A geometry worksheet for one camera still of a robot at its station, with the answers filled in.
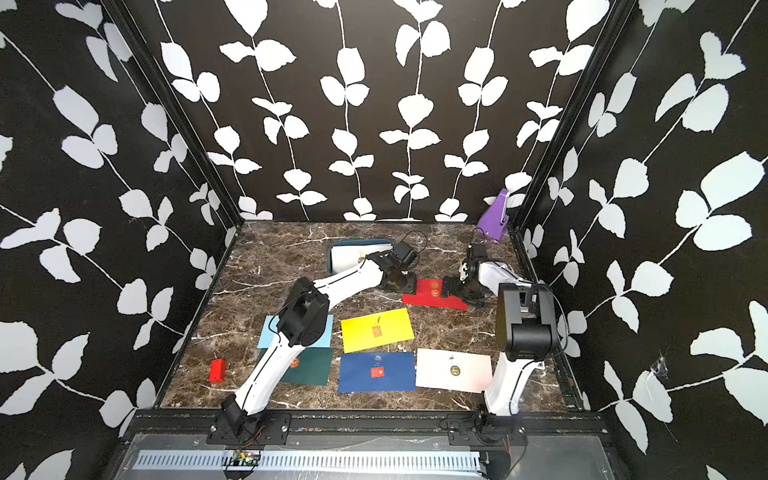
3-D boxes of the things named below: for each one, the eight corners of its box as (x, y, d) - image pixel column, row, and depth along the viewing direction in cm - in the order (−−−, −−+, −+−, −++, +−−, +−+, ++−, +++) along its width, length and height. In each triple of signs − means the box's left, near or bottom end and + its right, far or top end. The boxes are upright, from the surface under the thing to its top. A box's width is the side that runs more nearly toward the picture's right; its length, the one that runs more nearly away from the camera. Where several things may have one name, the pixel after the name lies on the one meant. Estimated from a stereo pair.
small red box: (212, 385, 83) (208, 382, 81) (215, 363, 87) (211, 360, 84) (225, 382, 83) (220, 379, 81) (227, 360, 87) (223, 357, 85)
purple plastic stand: (497, 243, 118) (512, 207, 103) (478, 229, 122) (490, 193, 108) (507, 235, 120) (524, 200, 105) (488, 222, 125) (501, 186, 110)
